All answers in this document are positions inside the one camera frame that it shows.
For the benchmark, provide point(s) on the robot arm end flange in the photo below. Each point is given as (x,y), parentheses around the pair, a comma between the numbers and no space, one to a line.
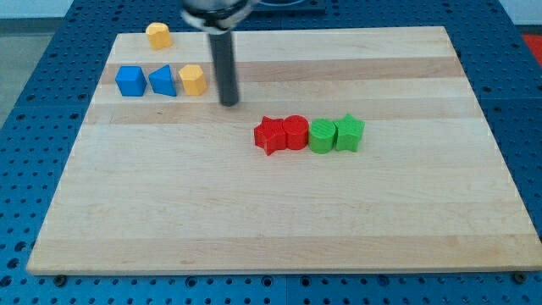
(216,16)

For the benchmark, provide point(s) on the blue triangle block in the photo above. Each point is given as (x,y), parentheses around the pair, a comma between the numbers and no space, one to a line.
(162,81)

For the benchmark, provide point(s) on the red star block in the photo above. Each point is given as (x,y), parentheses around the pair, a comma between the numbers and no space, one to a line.
(270,135)

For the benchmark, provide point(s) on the red cylinder block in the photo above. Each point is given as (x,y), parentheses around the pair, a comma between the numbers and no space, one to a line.
(296,130)

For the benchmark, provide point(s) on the green cylinder block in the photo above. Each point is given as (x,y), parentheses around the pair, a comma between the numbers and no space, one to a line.
(322,133)

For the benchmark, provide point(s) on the green star block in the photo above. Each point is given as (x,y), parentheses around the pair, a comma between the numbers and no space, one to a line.
(349,133)

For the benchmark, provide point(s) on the yellow hexagon block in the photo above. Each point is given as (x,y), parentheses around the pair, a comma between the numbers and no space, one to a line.
(193,79)

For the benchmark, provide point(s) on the wooden board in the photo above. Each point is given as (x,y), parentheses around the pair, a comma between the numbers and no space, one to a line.
(158,185)

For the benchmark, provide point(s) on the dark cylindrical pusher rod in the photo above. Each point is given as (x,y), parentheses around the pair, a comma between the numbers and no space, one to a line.
(223,54)

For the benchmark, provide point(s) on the blue cube block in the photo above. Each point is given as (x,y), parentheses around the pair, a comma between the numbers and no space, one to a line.
(131,81)

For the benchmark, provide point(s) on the yellow heart block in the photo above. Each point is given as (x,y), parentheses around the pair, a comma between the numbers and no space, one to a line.
(158,36)

